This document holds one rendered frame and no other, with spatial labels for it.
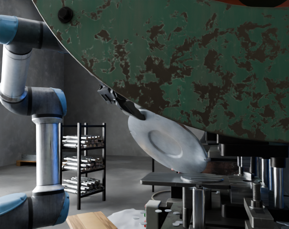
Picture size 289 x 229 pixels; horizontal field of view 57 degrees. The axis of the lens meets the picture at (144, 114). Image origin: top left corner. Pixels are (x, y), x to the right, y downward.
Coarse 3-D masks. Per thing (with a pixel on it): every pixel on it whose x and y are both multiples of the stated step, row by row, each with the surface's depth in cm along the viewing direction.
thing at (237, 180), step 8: (232, 176) 81; (240, 176) 81; (256, 176) 81; (232, 184) 71; (240, 184) 71; (248, 184) 71; (264, 184) 71; (232, 192) 69; (240, 192) 69; (248, 192) 68; (264, 192) 67; (232, 200) 69; (240, 200) 68; (264, 200) 67
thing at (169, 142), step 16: (144, 112) 78; (144, 128) 85; (160, 128) 79; (176, 128) 74; (144, 144) 93; (160, 144) 88; (176, 144) 82; (192, 144) 75; (160, 160) 95; (176, 160) 88; (192, 160) 82
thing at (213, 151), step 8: (288, 144) 208; (208, 152) 229; (216, 152) 227; (208, 160) 225; (216, 160) 230; (224, 160) 228; (232, 160) 226; (288, 160) 208; (208, 168) 225; (216, 168) 224; (224, 168) 221; (232, 168) 220; (248, 168) 216; (272, 168) 211; (288, 168) 208; (272, 176) 211; (288, 176) 208; (272, 184) 211; (288, 184) 207; (288, 192) 207
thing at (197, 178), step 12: (144, 180) 76; (156, 180) 76; (168, 180) 76; (180, 180) 76; (192, 180) 74; (204, 180) 73; (216, 180) 73; (228, 180) 76; (192, 192) 74; (192, 204) 74; (180, 216) 76
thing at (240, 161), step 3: (237, 156) 77; (237, 159) 77; (240, 159) 75; (243, 159) 73; (246, 159) 73; (249, 159) 73; (237, 162) 77; (240, 162) 75; (243, 162) 73; (246, 162) 73; (249, 162) 73; (240, 165) 75; (243, 165) 73; (246, 165) 73; (249, 165) 73
